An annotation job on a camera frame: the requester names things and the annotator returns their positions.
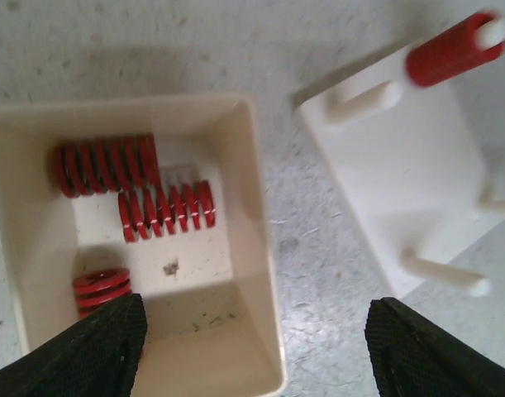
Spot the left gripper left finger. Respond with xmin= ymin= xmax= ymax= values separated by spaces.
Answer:
xmin=0 ymin=294 xmax=148 ymax=396

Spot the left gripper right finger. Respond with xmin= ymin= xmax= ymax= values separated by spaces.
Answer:
xmin=364 ymin=297 xmax=505 ymax=396

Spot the white spring tray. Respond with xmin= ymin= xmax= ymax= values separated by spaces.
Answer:
xmin=0 ymin=93 xmax=286 ymax=396

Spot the red large spring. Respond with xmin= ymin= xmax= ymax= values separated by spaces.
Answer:
xmin=405 ymin=11 xmax=505 ymax=88

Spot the white four-peg base plate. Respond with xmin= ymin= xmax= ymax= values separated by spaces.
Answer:
xmin=298 ymin=47 xmax=505 ymax=298

